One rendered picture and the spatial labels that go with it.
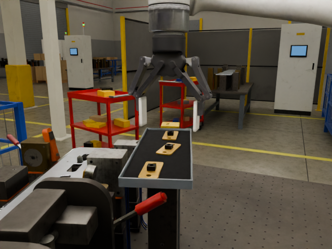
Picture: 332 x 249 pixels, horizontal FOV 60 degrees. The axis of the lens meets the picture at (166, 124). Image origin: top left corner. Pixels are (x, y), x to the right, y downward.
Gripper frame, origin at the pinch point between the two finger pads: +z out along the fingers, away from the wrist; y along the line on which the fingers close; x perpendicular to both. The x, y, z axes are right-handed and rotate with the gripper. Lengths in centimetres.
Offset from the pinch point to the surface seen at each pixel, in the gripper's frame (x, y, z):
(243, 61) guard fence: -734, 64, 8
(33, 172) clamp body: -15, 61, 29
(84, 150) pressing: -29, 48, 23
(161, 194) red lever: 21.6, -6.8, 7.0
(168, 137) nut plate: -8.9, 3.3, 6.4
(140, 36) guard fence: -470, 235, -46
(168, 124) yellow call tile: -23.1, 8.8, 6.7
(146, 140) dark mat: -5.0, 8.2, 6.7
